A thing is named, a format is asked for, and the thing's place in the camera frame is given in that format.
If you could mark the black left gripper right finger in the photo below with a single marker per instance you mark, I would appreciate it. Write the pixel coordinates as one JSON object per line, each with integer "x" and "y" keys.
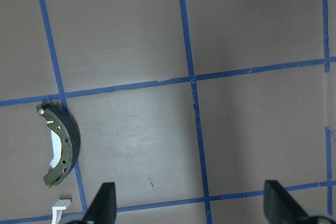
{"x": 280, "y": 207}

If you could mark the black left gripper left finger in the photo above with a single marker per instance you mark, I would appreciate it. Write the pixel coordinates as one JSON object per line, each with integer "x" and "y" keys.
{"x": 103, "y": 208}

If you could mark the white curved plastic arc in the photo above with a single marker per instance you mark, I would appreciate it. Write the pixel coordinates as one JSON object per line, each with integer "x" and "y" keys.
{"x": 58, "y": 208}

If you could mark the green brake shoe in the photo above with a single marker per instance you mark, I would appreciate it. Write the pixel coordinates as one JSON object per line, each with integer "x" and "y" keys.
{"x": 67, "y": 147}

